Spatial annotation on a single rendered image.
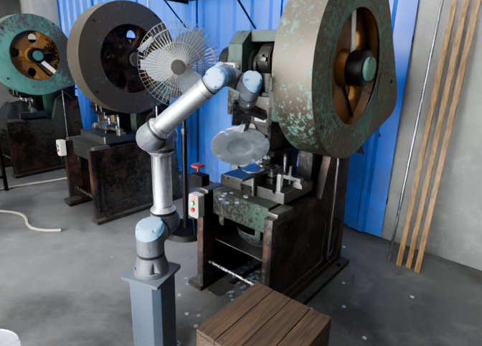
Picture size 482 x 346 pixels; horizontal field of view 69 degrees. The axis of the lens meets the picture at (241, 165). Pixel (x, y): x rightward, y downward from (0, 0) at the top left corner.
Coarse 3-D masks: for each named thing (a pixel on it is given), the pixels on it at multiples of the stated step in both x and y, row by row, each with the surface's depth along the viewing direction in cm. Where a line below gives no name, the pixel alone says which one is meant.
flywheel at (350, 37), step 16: (352, 16) 147; (368, 16) 166; (352, 32) 150; (368, 32) 173; (336, 48) 153; (352, 48) 153; (336, 64) 154; (352, 64) 150; (368, 64) 149; (336, 80) 158; (352, 80) 154; (368, 80) 158; (336, 96) 162; (352, 96) 178; (368, 96) 182; (336, 112) 166; (352, 112) 180
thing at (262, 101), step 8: (264, 96) 185; (256, 104) 187; (264, 104) 184; (256, 120) 189; (256, 128) 189; (264, 128) 187; (272, 136) 186; (280, 136) 192; (272, 144) 188; (280, 144) 194
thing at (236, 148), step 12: (228, 132) 164; (240, 132) 164; (252, 132) 164; (216, 144) 171; (228, 144) 171; (240, 144) 172; (252, 144) 171; (264, 144) 172; (228, 156) 179; (240, 156) 179; (252, 156) 179
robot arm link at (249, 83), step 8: (248, 72) 133; (256, 72) 133; (240, 80) 133; (248, 80) 131; (256, 80) 131; (240, 88) 135; (248, 88) 133; (256, 88) 133; (240, 96) 139; (248, 96) 136; (256, 96) 138
